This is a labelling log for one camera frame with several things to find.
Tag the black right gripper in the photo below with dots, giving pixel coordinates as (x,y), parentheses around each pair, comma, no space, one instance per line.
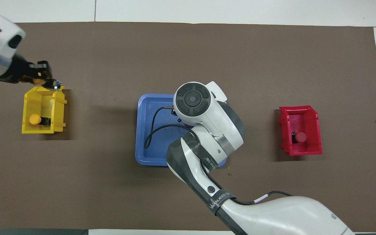
(174,113)

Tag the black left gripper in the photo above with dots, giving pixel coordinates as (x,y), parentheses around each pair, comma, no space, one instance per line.
(18,71)

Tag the red push button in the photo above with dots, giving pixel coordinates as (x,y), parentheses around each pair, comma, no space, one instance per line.
(300,137)

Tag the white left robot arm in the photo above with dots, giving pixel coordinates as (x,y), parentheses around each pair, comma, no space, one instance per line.
(2,36)

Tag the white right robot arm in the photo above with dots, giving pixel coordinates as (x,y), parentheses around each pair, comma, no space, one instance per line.
(227,130)

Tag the blue plastic tray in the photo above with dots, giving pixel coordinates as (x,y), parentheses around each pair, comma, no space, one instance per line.
(162,153)

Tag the yellow plastic bin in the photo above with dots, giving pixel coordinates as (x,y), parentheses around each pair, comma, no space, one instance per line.
(41,101)

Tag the brown table mat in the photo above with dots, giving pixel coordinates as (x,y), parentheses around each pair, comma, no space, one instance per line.
(109,195)

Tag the red plastic bin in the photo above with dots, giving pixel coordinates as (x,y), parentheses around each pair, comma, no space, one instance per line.
(300,150)

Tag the dark grey base strip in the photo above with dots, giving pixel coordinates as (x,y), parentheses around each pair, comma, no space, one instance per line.
(44,232)

